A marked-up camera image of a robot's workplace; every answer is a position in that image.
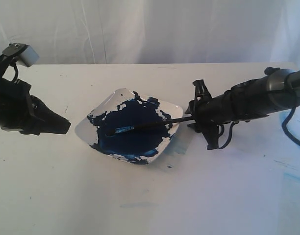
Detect black paintbrush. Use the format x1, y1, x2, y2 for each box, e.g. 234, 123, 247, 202
105, 116, 194, 137

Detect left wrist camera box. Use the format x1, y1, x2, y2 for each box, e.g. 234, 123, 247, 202
2, 43, 39, 68

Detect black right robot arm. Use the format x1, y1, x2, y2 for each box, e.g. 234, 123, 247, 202
185, 67, 300, 150

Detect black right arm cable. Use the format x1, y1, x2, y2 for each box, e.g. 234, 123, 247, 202
282, 107, 300, 145

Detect white paper sheet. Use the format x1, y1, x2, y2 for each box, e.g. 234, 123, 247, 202
149, 137, 283, 235

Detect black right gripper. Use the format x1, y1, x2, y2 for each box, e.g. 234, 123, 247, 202
185, 79, 238, 150

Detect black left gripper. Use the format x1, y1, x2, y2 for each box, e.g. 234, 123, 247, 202
0, 55, 71, 135

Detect white square paint dish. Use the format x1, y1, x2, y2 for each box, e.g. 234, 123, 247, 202
75, 88, 183, 165

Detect white backdrop curtain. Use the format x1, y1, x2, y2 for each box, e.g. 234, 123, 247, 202
0, 0, 300, 67

